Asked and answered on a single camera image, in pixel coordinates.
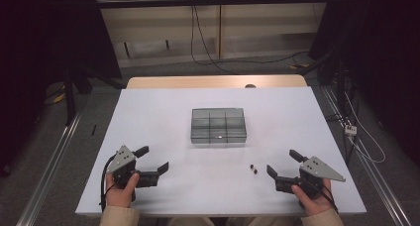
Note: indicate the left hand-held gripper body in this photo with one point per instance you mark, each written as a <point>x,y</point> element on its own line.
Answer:
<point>121,160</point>

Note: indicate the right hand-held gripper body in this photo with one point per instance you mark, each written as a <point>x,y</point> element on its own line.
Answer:
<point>315,169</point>

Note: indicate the clear grey compartment box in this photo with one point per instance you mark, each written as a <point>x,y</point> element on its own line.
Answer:
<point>218,125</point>

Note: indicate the person's right hand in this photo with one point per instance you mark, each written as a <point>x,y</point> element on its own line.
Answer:
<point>317,204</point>

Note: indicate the person's left hand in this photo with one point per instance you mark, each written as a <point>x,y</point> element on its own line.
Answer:
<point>120,196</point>

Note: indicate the small black floor item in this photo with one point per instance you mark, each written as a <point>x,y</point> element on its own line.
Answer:
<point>94,130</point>

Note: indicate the white power strip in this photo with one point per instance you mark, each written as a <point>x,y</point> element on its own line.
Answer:
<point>350,130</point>

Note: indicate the black tripod stand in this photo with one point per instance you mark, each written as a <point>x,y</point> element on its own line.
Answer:
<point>70,97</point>

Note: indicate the black metal stand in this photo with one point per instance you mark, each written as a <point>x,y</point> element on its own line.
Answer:
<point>340,84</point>

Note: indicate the black curtain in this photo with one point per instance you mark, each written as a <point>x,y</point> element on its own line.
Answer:
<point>386,54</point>
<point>39,47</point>

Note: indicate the light wooden cabinet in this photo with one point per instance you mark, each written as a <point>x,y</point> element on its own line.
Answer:
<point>264,21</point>

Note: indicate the black horizontal bar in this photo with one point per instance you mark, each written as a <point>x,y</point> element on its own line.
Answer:
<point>211,1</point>

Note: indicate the metal floor rail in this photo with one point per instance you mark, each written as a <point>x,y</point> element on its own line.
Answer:
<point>49,173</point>
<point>376,179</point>

